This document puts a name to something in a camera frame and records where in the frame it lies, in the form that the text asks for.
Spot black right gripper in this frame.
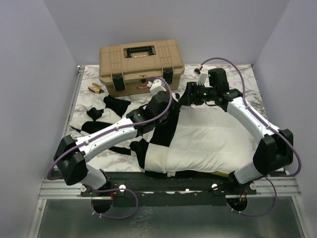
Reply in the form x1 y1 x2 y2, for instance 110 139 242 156
178 81 216 106

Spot white pillow yellow edge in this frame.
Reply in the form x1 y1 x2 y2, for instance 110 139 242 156
144 104 258 178

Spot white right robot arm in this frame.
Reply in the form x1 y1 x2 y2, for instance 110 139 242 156
180 66 293 194

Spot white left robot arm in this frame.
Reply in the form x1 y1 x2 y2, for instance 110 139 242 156
53 91 173 196

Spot tan plastic toolbox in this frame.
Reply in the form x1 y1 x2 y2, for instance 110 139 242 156
99 39 185 97

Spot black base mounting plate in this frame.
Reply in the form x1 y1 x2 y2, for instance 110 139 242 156
79 172 256 208

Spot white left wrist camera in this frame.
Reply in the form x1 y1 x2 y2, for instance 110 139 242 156
147 79 166 96

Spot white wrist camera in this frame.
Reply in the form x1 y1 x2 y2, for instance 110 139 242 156
147 79 166 96
194 65 208 86

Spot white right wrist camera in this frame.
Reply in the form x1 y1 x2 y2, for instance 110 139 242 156
194 65 208 86

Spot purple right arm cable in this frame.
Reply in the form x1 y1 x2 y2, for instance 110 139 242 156
198 57 303 217

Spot yellow handled pliers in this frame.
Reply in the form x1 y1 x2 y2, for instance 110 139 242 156
87 83 105 94

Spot aluminium left side rail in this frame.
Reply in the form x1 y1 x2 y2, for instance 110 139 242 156
60 65 86 140

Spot aluminium rail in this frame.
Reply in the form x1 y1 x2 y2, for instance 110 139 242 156
38 177 301 200
60 65 86 140

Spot aluminium front rail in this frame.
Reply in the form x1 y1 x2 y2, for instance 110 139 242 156
38 177 301 200

